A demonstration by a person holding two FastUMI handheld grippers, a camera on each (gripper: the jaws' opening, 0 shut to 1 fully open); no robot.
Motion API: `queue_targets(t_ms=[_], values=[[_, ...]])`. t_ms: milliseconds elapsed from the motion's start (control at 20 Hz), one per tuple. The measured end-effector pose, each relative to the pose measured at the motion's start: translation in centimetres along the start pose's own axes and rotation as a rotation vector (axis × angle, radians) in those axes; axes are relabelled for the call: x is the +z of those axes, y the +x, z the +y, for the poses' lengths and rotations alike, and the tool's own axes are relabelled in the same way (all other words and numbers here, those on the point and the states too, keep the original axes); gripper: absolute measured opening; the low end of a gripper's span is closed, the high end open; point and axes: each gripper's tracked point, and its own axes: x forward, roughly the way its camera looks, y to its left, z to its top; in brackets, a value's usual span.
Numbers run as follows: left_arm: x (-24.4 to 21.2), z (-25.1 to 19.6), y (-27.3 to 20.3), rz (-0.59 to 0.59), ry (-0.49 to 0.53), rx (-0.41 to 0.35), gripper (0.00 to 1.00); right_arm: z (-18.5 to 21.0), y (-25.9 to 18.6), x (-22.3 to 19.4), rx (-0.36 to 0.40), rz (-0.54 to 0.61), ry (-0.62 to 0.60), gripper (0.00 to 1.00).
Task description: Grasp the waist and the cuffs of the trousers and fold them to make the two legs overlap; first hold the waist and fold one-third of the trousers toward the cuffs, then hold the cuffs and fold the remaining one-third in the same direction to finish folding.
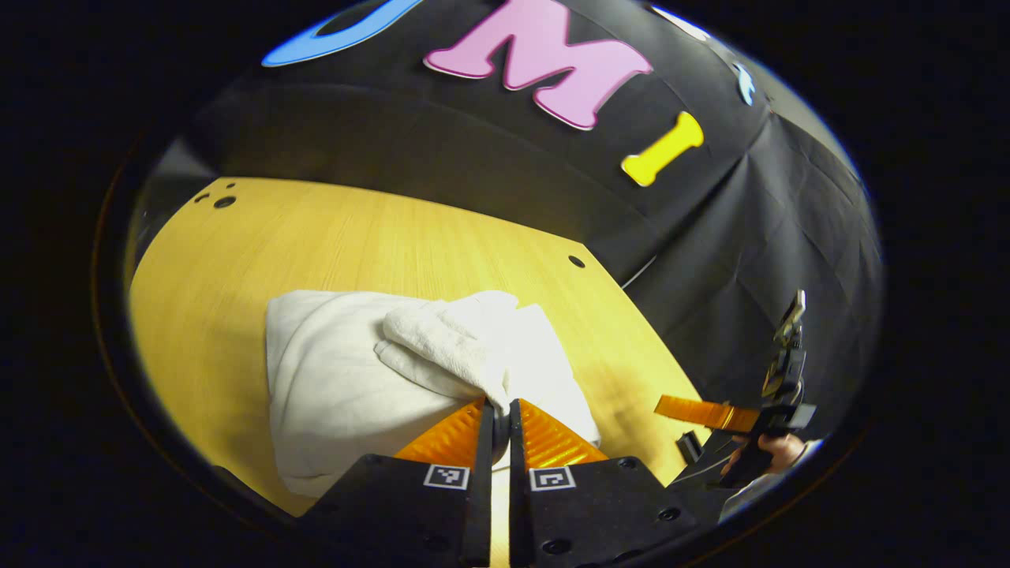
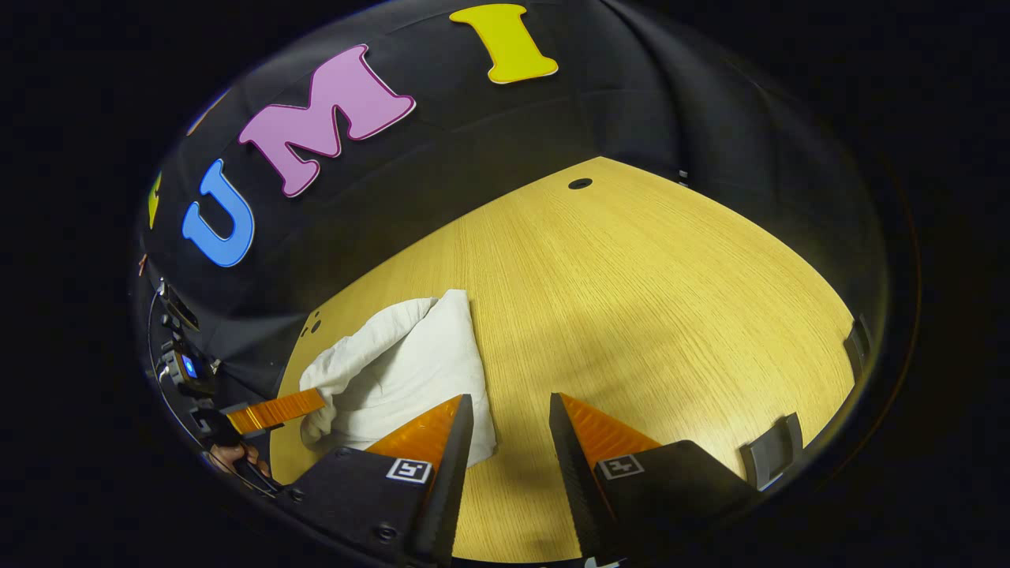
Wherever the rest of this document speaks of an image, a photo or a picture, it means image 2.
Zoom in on white jeans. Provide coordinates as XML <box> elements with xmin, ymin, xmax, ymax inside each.
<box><xmin>298</xmin><ymin>289</ymin><xmax>499</xmax><ymax>469</ymax></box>

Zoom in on grey table edge bracket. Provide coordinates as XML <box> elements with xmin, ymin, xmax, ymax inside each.
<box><xmin>739</xmin><ymin>412</ymin><xmax>805</xmax><ymax>491</ymax></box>
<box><xmin>841</xmin><ymin>314</ymin><xmax>874</xmax><ymax>381</ymax></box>

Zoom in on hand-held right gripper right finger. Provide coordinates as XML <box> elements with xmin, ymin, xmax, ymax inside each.
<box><xmin>548</xmin><ymin>391</ymin><xmax>760</xmax><ymax>562</ymax></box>

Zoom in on black backdrop cloth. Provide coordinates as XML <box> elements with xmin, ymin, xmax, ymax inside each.
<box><xmin>130</xmin><ymin>0</ymin><xmax>891</xmax><ymax>395</ymax></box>

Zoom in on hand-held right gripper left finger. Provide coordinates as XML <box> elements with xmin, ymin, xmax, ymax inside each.
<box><xmin>286</xmin><ymin>394</ymin><xmax>476</xmax><ymax>567</ymax></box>

